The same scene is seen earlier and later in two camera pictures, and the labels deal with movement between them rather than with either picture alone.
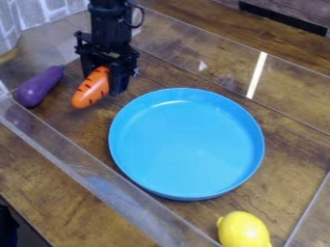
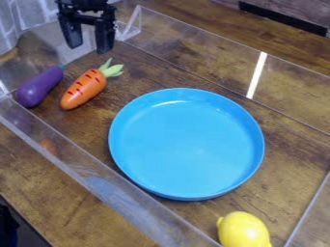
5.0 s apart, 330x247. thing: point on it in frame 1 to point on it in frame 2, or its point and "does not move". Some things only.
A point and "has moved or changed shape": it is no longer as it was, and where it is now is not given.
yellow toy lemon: x=239 y=230 does not move
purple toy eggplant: x=36 y=87 does not move
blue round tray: x=185 y=144 does not move
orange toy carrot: x=92 y=89 has moved or changed shape
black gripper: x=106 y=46 to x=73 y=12
